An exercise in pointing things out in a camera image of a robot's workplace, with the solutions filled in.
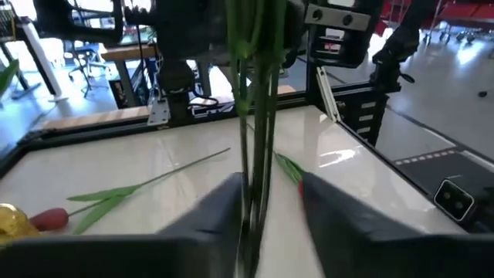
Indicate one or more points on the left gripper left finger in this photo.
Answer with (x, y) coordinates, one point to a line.
(193, 247)

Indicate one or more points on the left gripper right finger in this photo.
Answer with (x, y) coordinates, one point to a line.
(347, 239)

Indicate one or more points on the bright red artificial tulip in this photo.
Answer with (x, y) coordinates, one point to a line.
(291, 168)

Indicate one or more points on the pink-red artificial flower bunch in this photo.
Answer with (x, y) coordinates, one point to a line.
(259, 154)

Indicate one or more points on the dark red artificial tulip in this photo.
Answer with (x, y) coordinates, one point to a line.
(50, 219)

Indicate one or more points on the yellow glass vase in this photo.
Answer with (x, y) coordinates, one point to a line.
(13, 226)

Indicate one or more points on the white table sheet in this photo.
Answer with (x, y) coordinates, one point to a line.
(116, 173)

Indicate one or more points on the dark striped-edge floor mat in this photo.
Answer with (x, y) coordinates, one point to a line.
(444, 170)

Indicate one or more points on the silver mounting plate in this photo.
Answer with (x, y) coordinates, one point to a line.
(159, 112)

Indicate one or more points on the black tripod clamp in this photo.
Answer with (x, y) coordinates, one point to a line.
(390, 54)

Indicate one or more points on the wooden desk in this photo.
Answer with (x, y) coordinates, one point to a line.
(127, 52)

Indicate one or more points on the office chair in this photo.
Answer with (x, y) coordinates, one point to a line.
(86, 58)

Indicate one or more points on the red cart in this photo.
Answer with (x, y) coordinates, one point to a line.
(463, 9)

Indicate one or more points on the black table-level camera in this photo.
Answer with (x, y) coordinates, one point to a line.
(453, 200)

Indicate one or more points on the black aluminium table frame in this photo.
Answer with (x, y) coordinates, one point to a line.
(116, 127)

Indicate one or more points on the white post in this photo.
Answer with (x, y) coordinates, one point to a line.
(42, 62)

